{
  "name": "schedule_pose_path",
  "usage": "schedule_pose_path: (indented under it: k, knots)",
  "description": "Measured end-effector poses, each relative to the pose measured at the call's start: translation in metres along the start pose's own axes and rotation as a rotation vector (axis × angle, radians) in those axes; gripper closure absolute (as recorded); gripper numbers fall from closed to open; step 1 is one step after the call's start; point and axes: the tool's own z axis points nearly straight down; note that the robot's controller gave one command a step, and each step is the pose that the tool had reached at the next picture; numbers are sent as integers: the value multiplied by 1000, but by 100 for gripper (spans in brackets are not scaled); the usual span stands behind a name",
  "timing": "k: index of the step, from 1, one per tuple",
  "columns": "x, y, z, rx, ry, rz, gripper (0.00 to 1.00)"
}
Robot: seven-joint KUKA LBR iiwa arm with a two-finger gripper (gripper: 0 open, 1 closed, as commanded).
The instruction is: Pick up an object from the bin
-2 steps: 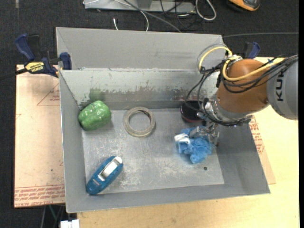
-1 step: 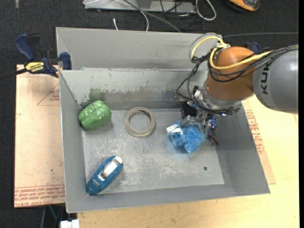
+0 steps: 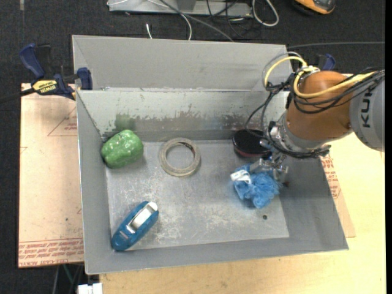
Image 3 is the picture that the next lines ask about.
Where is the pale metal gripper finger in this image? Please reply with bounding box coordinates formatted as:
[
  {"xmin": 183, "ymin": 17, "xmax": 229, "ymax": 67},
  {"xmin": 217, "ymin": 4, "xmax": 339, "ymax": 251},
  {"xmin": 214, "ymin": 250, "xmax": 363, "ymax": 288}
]
[
  {"xmin": 249, "ymin": 159, "xmax": 268, "ymax": 174},
  {"xmin": 276, "ymin": 164, "xmax": 290, "ymax": 184}
]

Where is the blue mesh bath sponge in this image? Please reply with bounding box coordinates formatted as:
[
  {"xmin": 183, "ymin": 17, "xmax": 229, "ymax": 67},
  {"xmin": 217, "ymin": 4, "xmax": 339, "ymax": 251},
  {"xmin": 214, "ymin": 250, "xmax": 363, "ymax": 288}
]
[{"xmin": 230, "ymin": 163, "xmax": 281, "ymax": 209}]

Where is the grey metal bin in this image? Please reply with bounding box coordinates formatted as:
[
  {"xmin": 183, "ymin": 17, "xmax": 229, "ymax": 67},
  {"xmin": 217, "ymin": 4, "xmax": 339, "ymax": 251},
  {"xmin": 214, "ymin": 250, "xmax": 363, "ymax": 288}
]
[{"xmin": 72, "ymin": 34, "xmax": 350, "ymax": 275}]

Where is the clear tape roll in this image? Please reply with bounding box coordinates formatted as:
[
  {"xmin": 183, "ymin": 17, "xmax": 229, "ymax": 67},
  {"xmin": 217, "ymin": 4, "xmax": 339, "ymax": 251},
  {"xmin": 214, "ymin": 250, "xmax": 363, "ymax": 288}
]
[{"xmin": 158, "ymin": 137, "xmax": 202, "ymax": 178}]

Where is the green toy bell pepper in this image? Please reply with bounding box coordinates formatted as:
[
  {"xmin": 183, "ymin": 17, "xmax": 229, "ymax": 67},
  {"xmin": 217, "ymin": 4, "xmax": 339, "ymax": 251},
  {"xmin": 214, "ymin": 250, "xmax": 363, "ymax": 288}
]
[{"xmin": 100, "ymin": 129, "xmax": 145, "ymax": 170}]

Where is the brown cardboard board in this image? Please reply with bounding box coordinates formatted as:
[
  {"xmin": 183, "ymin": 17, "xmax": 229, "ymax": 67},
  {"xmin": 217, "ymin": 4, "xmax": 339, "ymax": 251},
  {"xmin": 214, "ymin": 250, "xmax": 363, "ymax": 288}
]
[{"xmin": 17, "ymin": 83, "xmax": 356, "ymax": 269}]

